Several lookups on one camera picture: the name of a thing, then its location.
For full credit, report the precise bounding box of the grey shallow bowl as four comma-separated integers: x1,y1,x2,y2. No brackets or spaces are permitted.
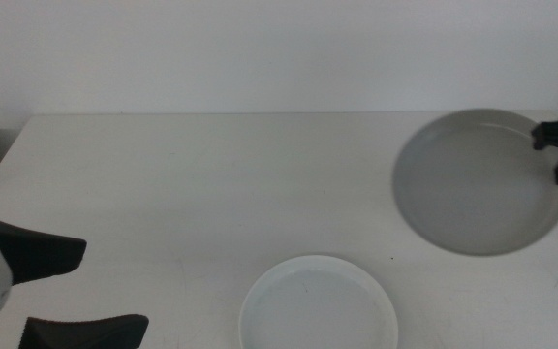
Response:
391,108,558,257

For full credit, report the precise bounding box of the white shallow bowl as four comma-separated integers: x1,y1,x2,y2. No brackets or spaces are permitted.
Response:
238,254,400,349

